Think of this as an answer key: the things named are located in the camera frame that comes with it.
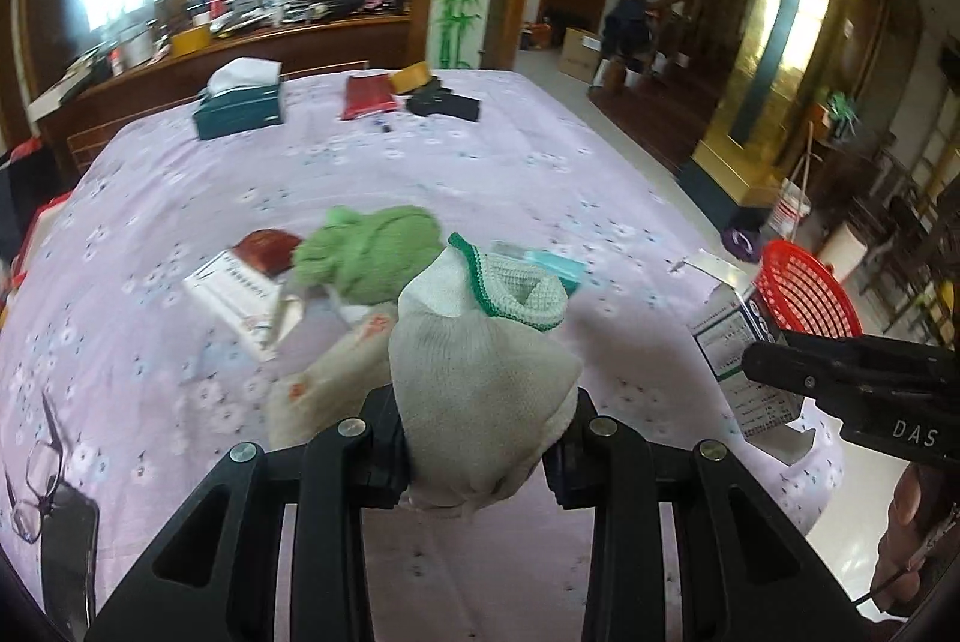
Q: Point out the wooden cabinet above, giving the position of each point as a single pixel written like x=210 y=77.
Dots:
x=300 y=46

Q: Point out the white plastic bag orange print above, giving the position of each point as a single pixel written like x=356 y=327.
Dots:
x=322 y=372

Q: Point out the teal tissue box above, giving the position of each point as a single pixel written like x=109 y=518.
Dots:
x=240 y=113

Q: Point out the green cloth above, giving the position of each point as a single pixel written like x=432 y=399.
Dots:
x=360 y=252

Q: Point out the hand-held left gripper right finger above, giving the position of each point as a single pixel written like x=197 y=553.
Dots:
x=574 y=469

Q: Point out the teal packet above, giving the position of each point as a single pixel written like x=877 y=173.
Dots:
x=555 y=267

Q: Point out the red plastic basket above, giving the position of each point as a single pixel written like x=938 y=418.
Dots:
x=802 y=289

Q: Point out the white knit glove green cuff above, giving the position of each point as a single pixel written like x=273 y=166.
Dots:
x=480 y=372

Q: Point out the red packet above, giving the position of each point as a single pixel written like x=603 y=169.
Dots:
x=367 y=96

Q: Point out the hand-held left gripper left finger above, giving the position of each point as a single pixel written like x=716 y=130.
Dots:
x=375 y=454

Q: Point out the white medicine box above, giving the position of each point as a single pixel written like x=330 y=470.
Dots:
x=727 y=342

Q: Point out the yellow box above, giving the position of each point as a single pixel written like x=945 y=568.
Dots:
x=410 y=78

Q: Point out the person's right hand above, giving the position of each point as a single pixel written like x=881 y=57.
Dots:
x=900 y=537

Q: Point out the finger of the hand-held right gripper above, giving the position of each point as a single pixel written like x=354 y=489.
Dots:
x=840 y=364

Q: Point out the brown round object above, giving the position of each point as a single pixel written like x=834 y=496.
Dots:
x=262 y=248

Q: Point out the black phone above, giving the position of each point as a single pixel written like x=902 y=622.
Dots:
x=71 y=544

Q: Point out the golden pillar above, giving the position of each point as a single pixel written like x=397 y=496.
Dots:
x=765 y=87

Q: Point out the white bin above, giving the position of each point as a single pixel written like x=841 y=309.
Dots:
x=844 y=252

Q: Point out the white bucket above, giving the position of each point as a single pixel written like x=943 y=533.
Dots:
x=787 y=211

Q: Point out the purple bag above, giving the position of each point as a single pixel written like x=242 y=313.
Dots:
x=742 y=241

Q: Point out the cardboard box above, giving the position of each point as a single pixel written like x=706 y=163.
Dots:
x=579 y=55

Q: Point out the wooden staircase railing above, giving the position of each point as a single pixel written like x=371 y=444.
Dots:
x=705 y=19

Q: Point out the eyeglasses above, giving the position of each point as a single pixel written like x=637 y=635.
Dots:
x=34 y=499

